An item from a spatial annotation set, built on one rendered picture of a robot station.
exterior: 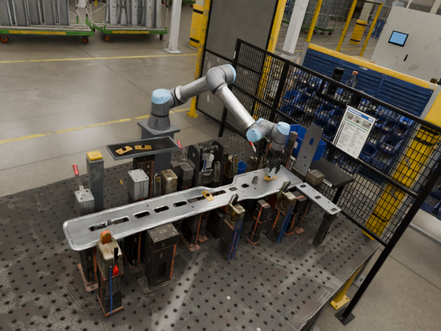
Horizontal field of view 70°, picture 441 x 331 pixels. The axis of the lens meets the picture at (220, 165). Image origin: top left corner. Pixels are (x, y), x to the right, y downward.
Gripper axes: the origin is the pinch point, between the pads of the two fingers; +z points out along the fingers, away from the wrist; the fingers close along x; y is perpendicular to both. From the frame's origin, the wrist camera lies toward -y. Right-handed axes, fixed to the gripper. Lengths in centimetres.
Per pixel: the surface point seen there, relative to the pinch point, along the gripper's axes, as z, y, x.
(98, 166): -8, 95, -30
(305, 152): -12.3, -26.6, 0.2
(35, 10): 46, 15, -726
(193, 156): -10, 45, -20
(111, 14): 47, -159, -762
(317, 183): 1.2, -25.7, 17.0
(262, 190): 2.3, 13.2, 8.2
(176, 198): 2, 63, -5
